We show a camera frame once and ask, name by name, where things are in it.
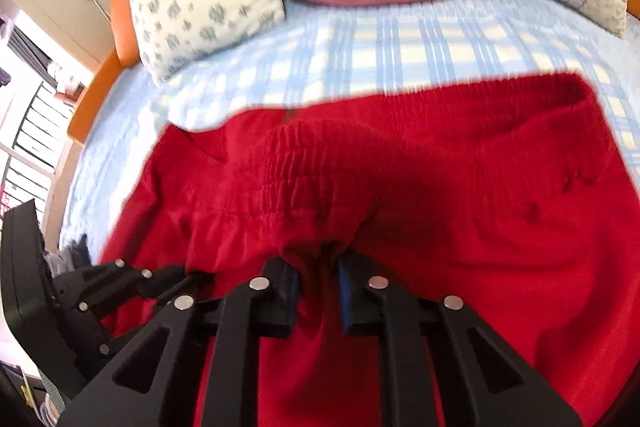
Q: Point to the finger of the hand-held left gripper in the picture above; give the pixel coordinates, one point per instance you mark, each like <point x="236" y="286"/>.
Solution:
<point x="125" y="287"/>
<point x="95" y="329"/>

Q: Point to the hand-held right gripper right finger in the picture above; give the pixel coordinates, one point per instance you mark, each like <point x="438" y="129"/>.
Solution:
<point x="350" y="302"/>

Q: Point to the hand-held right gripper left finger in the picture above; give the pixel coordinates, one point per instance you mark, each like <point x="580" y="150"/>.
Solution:
<point x="285" y="297"/>

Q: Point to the red collared jacket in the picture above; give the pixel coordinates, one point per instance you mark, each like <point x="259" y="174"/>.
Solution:
<point x="450" y="207"/>

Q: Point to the grey garment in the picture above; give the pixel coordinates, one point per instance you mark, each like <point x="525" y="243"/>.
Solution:
<point x="75" y="252"/>

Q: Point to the black balcony railing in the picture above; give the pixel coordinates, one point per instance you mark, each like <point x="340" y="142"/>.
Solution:
<point x="30" y="147"/>

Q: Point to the grey curtain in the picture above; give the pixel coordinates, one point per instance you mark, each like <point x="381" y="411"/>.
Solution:
<point x="30" y="52"/>

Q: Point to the blue plaid bed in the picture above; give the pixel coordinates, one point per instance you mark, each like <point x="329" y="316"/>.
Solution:
<point x="350" y="47"/>

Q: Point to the orange backrest cushion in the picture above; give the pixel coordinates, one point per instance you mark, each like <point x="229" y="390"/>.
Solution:
<point x="122" y="22"/>

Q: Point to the orange bed frame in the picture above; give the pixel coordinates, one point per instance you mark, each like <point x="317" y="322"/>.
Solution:
<point x="92" y="97"/>

